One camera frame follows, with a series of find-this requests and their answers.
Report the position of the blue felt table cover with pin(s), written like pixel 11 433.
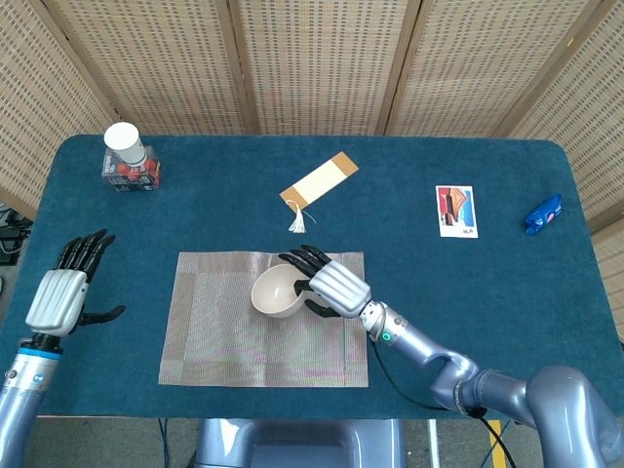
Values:
pixel 439 292

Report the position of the woven beige placemat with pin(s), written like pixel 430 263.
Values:
pixel 214 336

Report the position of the clear box with red items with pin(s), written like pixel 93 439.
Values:
pixel 131 179

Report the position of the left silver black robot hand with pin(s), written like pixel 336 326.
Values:
pixel 56 302

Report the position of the blue snack packet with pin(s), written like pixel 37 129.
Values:
pixel 542 214

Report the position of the tan white bookmark with tassel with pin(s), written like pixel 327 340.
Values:
pixel 319 180

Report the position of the white table leg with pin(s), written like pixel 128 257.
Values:
pixel 433 443

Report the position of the blue-grey robot torso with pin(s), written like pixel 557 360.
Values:
pixel 297 446

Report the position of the white paper cup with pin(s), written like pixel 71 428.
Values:
pixel 122 139

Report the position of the woven bamboo folding screen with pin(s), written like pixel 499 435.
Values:
pixel 317 63

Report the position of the cream bowl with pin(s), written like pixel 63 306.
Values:
pixel 273 292

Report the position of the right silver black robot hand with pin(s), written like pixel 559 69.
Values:
pixel 341 290

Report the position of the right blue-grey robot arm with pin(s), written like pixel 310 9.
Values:
pixel 487 387

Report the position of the colourful picture card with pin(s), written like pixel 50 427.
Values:
pixel 456 212

